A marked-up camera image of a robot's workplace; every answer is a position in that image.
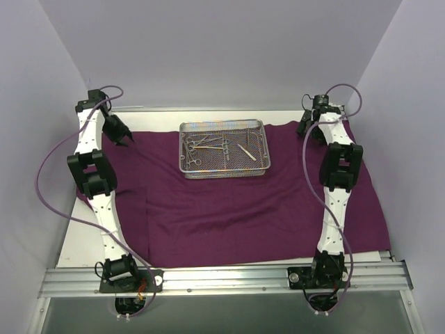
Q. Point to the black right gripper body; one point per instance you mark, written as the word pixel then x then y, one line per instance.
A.
pixel 303 124

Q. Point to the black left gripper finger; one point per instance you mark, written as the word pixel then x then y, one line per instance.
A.
pixel 121 143
pixel 129 135

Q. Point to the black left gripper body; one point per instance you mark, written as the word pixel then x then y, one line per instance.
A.
pixel 120 133

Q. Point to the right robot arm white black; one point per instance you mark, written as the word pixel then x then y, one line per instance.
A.
pixel 338 175

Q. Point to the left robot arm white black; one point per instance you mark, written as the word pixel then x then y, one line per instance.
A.
pixel 96 179

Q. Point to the steel forceps upper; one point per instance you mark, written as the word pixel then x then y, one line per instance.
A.
pixel 198 141

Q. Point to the steel forceps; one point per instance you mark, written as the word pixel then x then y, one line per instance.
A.
pixel 198 141
pixel 190 161

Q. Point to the steel scissors middle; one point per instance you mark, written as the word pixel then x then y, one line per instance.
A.
pixel 194 148

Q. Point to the steel forceps lower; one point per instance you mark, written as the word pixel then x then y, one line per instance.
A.
pixel 190 161

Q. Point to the steel tweezers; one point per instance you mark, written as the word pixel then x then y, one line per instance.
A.
pixel 247 152

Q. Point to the metal mesh instrument tray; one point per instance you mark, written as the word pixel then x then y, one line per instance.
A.
pixel 232 162

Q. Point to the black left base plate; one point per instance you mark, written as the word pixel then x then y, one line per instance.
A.
pixel 143 283

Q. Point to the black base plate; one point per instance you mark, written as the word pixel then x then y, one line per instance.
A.
pixel 308 278
pixel 143 283

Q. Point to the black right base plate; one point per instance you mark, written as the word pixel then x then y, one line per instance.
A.
pixel 308 278

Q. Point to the aluminium front rail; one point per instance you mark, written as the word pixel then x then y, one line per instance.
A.
pixel 211 281

